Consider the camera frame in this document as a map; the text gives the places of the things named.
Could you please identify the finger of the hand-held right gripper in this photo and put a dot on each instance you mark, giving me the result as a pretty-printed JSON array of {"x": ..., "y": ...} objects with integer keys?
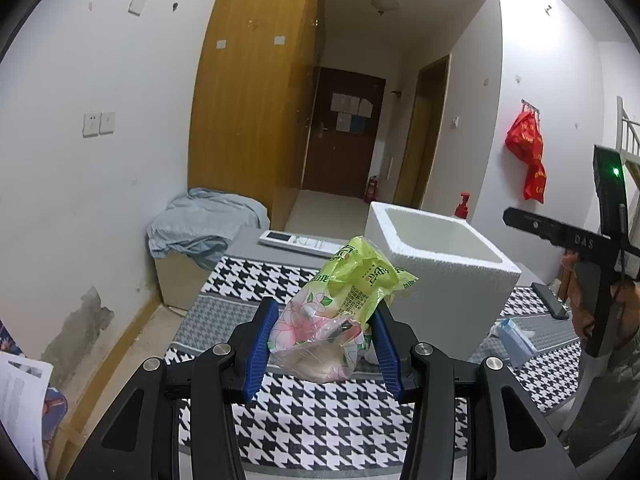
[{"x": 560, "y": 235}]

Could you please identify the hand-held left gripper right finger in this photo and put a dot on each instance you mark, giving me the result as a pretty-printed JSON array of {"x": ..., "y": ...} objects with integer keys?
[{"x": 387, "y": 355}]

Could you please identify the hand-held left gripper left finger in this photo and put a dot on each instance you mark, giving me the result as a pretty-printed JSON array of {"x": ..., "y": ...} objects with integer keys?
[{"x": 260, "y": 350}]

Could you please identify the white foam box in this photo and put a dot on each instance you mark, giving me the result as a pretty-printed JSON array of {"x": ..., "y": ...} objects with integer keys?
[{"x": 440, "y": 305}]

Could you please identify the green plastic bread bag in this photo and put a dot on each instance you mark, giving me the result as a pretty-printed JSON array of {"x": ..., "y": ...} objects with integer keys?
[{"x": 345, "y": 280}]

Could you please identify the blue face mask pack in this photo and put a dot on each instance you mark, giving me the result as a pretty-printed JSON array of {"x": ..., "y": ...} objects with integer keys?
[{"x": 515, "y": 342}]

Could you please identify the person's right hand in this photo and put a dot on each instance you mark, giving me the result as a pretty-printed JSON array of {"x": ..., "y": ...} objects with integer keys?
[{"x": 629, "y": 310}]

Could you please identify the small red plastic bag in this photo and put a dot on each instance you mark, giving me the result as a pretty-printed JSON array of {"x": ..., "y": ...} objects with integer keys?
[{"x": 536, "y": 182}]

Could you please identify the metal bunk bed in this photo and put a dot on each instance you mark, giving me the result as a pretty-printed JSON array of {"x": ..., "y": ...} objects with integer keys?
[{"x": 629, "y": 130}]

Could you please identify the black smartphone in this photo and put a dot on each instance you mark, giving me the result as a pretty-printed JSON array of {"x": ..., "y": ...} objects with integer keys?
[{"x": 550, "y": 302}]

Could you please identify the houndstooth table runner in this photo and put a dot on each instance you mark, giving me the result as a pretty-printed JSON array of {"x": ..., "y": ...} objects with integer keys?
[{"x": 325, "y": 425}]

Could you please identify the large red plastic bag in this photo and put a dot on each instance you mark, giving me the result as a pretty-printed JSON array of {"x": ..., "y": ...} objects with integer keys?
[{"x": 524, "y": 137}]

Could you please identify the beige low cabinet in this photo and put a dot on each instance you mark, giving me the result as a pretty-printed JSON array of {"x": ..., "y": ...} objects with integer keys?
[{"x": 175, "y": 285}]

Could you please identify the grey table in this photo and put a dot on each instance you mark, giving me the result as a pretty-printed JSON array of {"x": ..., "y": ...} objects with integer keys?
[{"x": 250, "y": 240}]

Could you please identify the white remote control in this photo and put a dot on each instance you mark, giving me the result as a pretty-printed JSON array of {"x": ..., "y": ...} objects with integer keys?
[{"x": 300, "y": 242}]

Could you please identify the grey-blue crumpled cloth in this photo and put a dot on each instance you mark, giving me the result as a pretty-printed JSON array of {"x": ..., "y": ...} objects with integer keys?
[{"x": 205, "y": 220}]

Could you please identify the red fire extinguisher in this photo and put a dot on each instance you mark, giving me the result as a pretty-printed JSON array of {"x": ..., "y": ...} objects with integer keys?
[{"x": 373, "y": 188}]

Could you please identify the light wooden side door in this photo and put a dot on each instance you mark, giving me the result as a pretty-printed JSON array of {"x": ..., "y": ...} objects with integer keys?
[{"x": 425, "y": 135}]

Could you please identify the dark brown door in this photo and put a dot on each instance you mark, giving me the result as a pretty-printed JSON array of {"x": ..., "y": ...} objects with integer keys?
[{"x": 340, "y": 160}]

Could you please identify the blue paper notice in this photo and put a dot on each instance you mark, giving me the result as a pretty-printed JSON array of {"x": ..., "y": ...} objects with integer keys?
[{"x": 357, "y": 124}]

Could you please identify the narrow white paper notice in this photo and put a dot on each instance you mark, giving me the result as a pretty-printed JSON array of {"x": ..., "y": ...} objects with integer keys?
[{"x": 365, "y": 107}]

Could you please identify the square white paper notice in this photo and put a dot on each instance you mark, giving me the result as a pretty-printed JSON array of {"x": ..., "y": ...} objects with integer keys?
[{"x": 343, "y": 121}]

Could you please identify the wooden wardrobe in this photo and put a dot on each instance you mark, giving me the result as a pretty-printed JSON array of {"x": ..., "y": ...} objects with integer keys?
[{"x": 240, "y": 110}]

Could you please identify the white printed paper stack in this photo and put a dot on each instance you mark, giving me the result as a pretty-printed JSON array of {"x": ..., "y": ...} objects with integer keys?
[{"x": 20, "y": 400}]

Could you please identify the wide white paper notice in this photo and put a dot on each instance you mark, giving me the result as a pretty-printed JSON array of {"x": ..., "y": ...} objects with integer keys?
[{"x": 345, "y": 102}]

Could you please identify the round ceiling lamp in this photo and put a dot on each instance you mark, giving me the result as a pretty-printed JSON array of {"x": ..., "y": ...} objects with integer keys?
[{"x": 385, "y": 4}]

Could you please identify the metal wall hook rack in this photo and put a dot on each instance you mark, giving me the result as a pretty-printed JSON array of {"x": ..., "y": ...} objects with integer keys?
[{"x": 531, "y": 106}]

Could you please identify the white wall switch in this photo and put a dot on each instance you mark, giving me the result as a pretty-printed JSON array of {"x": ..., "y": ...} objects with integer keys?
[{"x": 107, "y": 122}]

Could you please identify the white wall socket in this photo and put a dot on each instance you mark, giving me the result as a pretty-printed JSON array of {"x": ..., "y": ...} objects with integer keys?
[{"x": 90, "y": 125}]

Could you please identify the white blank wall plate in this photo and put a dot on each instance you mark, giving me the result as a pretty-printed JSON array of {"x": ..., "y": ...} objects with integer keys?
[{"x": 136, "y": 4}]

